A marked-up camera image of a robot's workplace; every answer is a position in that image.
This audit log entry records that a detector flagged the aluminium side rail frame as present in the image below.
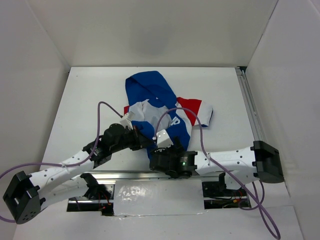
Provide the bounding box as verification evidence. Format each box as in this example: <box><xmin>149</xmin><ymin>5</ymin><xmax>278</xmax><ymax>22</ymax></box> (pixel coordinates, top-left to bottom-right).
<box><xmin>235</xmin><ymin>65</ymin><xmax>279</xmax><ymax>177</ymax></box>

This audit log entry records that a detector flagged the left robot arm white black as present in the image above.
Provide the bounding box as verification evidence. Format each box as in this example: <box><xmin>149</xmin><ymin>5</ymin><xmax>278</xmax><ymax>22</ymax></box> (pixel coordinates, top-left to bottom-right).
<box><xmin>3</xmin><ymin>123</ymin><xmax>154</xmax><ymax>225</ymax></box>

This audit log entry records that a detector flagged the white foil covered panel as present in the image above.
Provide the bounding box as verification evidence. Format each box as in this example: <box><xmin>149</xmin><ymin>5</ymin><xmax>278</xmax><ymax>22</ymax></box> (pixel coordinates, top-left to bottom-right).
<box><xmin>113</xmin><ymin>179</ymin><xmax>205</xmax><ymax>216</ymax></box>

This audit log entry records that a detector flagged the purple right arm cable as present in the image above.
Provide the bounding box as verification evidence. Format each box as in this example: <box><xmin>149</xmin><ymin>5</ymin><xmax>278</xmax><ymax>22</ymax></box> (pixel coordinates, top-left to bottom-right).
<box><xmin>154</xmin><ymin>107</ymin><xmax>281</xmax><ymax>239</ymax></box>

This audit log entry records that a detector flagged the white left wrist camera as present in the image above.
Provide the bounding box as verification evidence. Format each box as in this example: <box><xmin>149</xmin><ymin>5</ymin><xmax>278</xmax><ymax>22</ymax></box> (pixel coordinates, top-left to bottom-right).
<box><xmin>119</xmin><ymin>111</ymin><xmax>135</xmax><ymax>130</ymax></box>

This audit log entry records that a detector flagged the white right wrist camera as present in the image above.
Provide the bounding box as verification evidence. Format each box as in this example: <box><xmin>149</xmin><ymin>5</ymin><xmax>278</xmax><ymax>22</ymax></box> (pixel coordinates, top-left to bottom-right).
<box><xmin>156</xmin><ymin>129</ymin><xmax>174</xmax><ymax>148</ymax></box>

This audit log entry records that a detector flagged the blue white red jacket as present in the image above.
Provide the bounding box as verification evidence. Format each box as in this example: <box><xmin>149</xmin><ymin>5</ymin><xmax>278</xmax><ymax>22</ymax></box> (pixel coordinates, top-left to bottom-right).
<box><xmin>124</xmin><ymin>71</ymin><xmax>214</xmax><ymax>151</ymax></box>

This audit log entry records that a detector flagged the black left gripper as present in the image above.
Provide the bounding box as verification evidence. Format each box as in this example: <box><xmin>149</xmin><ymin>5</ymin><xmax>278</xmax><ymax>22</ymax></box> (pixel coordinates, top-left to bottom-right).
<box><xmin>110</xmin><ymin>125</ymin><xmax>154</xmax><ymax>154</ymax></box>

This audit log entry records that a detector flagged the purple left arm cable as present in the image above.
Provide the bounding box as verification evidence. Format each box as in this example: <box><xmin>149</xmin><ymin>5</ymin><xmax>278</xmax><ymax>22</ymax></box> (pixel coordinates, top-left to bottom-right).
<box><xmin>0</xmin><ymin>101</ymin><xmax>126</xmax><ymax>223</ymax></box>

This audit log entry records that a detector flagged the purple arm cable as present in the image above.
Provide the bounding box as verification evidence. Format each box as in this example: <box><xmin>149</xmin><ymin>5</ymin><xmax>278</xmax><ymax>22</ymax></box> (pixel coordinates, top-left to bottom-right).
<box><xmin>154</xmin><ymin>107</ymin><xmax>281</xmax><ymax>239</ymax></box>
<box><xmin>0</xmin><ymin>101</ymin><xmax>126</xmax><ymax>223</ymax></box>

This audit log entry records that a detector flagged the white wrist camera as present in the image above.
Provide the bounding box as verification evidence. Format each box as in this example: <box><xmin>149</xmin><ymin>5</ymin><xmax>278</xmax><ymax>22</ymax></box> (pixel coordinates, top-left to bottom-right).
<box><xmin>156</xmin><ymin>129</ymin><xmax>174</xmax><ymax>148</ymax></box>
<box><xmin>119</xmin><ymin>111</ymin><xmax>135</xmax><ymax>130</ymax></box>

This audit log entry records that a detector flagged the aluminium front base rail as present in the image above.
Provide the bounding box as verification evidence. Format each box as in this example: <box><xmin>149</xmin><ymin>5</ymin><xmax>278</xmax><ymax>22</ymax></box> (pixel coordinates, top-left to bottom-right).
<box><xmin>38</xmin><ymin>169</ymin><xmax>251</xmax><ymax>181</ymax></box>

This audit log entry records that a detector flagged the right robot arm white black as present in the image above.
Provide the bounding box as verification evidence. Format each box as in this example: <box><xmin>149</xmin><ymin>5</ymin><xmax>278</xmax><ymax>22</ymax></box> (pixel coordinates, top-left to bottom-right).
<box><xmin>149</xmin><ymin>140</ymin><xmax>285</xmax><ymax>196</ymax></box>

